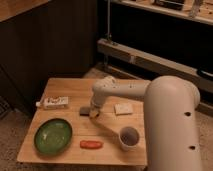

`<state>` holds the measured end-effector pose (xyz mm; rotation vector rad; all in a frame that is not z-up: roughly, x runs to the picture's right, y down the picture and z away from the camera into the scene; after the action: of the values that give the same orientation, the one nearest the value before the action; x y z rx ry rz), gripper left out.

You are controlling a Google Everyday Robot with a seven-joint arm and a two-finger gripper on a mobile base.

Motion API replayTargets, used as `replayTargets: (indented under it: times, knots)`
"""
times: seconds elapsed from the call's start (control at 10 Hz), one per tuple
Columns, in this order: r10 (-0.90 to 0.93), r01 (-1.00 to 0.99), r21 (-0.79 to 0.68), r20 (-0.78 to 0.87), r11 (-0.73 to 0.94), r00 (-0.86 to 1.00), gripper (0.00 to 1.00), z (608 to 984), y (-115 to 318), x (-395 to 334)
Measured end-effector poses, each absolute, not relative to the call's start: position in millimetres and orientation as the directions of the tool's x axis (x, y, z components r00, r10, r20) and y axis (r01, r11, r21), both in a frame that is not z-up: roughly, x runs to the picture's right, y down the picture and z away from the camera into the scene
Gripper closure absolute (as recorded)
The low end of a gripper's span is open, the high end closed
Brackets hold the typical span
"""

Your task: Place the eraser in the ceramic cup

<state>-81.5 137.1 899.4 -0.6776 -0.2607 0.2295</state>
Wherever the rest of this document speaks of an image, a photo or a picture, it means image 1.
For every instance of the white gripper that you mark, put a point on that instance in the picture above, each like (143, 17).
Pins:
(94, 111)

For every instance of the grey rectangular eraser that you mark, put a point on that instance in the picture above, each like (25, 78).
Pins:
(84, 111)

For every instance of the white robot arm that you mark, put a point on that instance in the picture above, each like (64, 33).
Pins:
(169, 104)

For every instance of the white ceramic cup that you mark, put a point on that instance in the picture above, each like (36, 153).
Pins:
(128, 138)

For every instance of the white square sponge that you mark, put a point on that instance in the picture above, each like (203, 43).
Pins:
(123, 109)

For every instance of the orange carrot toy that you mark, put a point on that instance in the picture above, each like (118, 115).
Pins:
(90, 144)

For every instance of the small wooden table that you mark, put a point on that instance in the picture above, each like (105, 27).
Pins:
(104, 129)

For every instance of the white toothpaste tube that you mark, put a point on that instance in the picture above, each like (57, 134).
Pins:
(53, 102)

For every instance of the green plate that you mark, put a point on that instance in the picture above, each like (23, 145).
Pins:
(53, 137)

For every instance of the metal pole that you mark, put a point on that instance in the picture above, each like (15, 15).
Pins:
(108, 20)

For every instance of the long wooden bench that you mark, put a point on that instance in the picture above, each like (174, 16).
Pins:
(153, 63)

